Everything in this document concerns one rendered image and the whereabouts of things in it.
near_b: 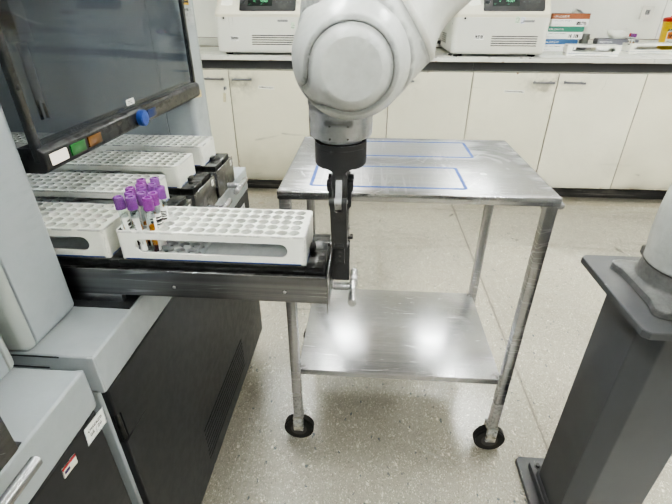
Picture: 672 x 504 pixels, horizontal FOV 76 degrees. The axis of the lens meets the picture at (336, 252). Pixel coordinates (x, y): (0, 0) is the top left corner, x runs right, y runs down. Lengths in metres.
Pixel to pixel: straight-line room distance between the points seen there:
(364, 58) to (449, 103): 2.63
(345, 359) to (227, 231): 0.70
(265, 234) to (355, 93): 0.34
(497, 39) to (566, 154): 0.88
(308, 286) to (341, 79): 0.37
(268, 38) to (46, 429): 2.62
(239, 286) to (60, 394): 0.27
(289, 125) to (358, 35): 2.67
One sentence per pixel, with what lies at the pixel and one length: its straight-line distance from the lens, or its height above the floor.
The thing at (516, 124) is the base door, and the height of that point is 0.50.
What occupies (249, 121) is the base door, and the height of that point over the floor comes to 0.49.
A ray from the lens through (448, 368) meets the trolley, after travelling 1.30.
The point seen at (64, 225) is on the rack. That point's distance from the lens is 0.82.
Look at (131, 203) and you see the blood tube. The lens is 0.71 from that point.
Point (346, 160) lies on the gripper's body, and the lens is 0.61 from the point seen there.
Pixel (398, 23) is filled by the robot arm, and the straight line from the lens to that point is 0.40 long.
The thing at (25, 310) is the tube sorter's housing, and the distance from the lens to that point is 0.74.
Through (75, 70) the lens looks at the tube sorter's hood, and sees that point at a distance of 0.82.
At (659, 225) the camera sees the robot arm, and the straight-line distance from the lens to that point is 0.95.
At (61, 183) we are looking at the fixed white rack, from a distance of 1.01.
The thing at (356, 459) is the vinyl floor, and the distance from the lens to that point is 1.42.
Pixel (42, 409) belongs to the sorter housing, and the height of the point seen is 0.73.
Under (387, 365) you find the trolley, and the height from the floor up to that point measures 0.28.
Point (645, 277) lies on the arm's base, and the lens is 0.98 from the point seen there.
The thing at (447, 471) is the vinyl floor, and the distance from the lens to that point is 1.43.
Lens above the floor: 1.17
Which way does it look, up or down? 30 degrees down
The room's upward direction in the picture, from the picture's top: straight up
